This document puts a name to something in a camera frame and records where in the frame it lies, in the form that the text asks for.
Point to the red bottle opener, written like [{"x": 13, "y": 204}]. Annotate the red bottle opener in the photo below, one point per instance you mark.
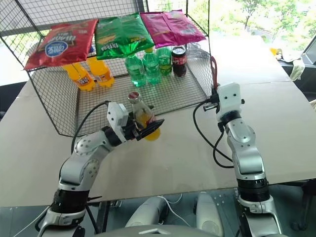
[{"x": 214, "y": 69}]

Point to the green soda plastic bottle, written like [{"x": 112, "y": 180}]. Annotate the green soda plastic bottle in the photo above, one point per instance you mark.
[
  {"x": 135, "y": 71},
  {"x": 151, "y": 67}
]

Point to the grey rounded robot leg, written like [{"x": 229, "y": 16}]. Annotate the grey rounded robot leg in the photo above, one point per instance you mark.
[
  {"x": 208, "y": 212},
  {"x": 146, "y": 211}
]

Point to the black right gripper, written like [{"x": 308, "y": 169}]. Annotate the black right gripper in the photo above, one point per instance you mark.
[{"x": 214, "y": 105}]

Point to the green chip bag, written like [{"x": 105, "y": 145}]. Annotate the green chip bag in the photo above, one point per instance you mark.
[{"x": 116, "y": 37}]

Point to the black stand legs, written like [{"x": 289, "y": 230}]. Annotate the black stand legs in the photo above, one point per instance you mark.
[{"x": 95, "y": 217}]

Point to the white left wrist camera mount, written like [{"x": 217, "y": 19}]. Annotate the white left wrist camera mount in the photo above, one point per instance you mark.
[{"x": 114, "y": 116}]

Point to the magenta chip bag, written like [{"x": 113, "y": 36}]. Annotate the magenta chip bag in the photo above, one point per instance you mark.
[{"x": 170, "y": 27}]

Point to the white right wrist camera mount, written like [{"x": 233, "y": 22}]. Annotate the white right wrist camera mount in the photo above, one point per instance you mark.
[{"x": 229, "y": 97}]

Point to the glass bottle with orange drink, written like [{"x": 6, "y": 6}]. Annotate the glass bottle with orange drink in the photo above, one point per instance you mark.
[{"x": 144, "y": 116}]

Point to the yellow object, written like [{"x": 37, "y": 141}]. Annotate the yellow object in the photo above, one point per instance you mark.
[{"x": 275, "y": 52}]

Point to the red metal bottle cap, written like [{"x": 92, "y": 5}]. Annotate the red metal bottle cap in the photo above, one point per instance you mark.
[{"x": 133, "y": 94}]

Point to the black monitor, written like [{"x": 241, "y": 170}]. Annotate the black monitor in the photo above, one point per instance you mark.
[{"x": 309, "y": 53}]

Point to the small green soda bottle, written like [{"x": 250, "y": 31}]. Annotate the small green soda bottle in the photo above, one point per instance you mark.
[{"x": 165, "y": 61}]

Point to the white crumpled cloth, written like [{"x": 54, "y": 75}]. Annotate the white crumpled cloth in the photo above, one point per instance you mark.
[{"x": 297, "y": 69}]

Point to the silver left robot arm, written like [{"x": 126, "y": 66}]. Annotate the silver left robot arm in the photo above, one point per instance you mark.
[{"x": 81, "y": 158}]

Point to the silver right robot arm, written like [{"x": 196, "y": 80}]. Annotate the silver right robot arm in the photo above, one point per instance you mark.
[{"x": 244, "y": 153}]

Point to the dark cola plastic bottle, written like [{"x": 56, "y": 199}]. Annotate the dark cola plastic bottle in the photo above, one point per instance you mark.
[{"x": 179, "y": 61}]

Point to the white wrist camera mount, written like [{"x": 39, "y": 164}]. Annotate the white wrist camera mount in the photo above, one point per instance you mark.
[
  {"x": 229, "y": 97},
  {"x": 114, "y": 116}
]

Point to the grey robot torso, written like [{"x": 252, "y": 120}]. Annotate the grey robot torso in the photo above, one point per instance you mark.
[{"x": 158, "y": 232}]

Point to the orange soda plastic bottle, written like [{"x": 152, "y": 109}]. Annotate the orange soda plastic bottle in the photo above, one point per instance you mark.
[
  {"x": 102, "y": 72},
  {"x": 82, "y": 79}
]

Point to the red chip bag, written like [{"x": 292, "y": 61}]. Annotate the red chip bag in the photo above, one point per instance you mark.
[{"x": 61, "y": 44}]

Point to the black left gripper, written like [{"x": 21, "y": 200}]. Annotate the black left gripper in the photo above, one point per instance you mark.
[{"x": 129, "y": 129}]

